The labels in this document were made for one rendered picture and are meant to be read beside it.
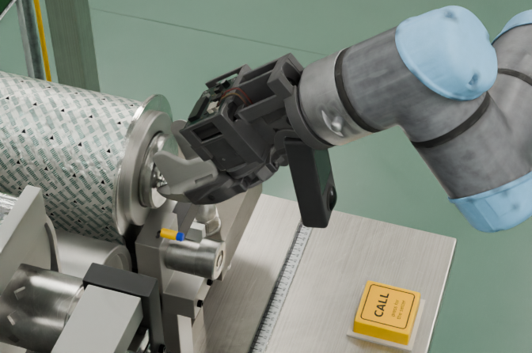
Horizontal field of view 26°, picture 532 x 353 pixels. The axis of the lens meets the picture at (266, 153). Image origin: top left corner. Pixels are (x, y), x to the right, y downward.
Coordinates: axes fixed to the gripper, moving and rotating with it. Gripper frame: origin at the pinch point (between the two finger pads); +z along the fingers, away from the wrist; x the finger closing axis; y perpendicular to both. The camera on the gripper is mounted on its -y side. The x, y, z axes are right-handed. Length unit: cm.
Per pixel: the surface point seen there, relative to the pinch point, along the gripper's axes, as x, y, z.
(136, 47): -159, -47, 142
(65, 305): 24.1, 8.0, -7.5
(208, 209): -14.3, -12.9, 13.9
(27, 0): -62, 7, 62
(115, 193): 4.7, 4.5, 1.7
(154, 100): -5.4, 6.7, -0.3
